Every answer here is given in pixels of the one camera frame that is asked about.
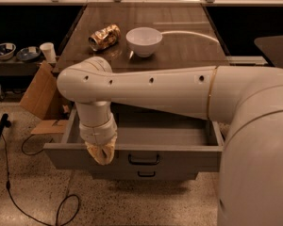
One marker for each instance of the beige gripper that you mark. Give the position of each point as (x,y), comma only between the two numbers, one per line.
(98,134)

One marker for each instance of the grey top drawer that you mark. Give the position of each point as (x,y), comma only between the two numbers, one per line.
(147,140)

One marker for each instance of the grey drawer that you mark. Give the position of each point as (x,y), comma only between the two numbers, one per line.
(142,175)
(147,140)

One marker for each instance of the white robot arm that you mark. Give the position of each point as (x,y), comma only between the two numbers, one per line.
(249,99)

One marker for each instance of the grey bottom drawer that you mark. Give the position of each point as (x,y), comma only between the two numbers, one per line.
(142,175)

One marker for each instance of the grey cabinet with wood top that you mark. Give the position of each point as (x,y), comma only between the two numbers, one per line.
(188,38)

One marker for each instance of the brown cardboard box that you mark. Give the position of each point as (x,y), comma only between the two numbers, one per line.
(43,100)

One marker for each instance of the crushed gold soda can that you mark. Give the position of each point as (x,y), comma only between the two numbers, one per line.
(105,37)

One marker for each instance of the white paper cup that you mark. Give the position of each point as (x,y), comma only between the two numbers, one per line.
(48,50)

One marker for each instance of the white bowl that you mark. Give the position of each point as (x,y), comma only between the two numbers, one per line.
(143,41)

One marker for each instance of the blue bowl right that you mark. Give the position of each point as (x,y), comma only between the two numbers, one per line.
(29,54)

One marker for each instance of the blue bowl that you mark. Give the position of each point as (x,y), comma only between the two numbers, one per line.
(7,50)
(29,54)

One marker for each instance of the blue bowl left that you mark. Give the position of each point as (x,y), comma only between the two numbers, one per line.
(7,50)

